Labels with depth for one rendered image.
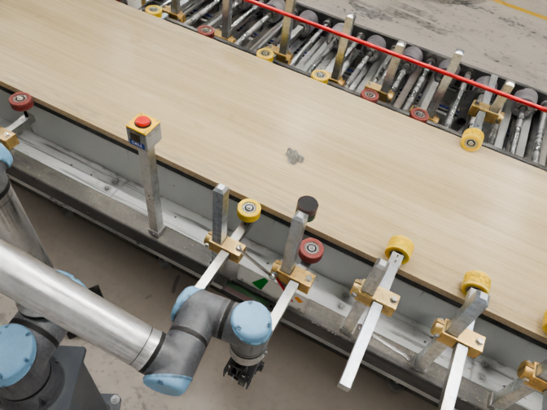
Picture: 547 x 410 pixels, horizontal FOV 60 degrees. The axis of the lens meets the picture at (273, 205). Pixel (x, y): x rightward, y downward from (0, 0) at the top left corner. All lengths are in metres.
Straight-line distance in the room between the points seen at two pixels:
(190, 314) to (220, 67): 1.35
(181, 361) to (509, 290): 1.08
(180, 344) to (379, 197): 0.97
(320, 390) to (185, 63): 1.58
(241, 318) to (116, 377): 1.32
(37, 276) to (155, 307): 1.46
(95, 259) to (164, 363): 1.63
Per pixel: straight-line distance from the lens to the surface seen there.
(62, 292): 0.99
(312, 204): 1.31
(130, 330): 1.00
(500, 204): 1.92
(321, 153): 1.81
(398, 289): 1.71
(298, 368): 2.30
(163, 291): 2.45
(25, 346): 1.45
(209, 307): 1.06
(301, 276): 1.49
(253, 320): 1.04
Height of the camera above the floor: 2.14
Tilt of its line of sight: 50 degrees down
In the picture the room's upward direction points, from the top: 10 degrees clockwise
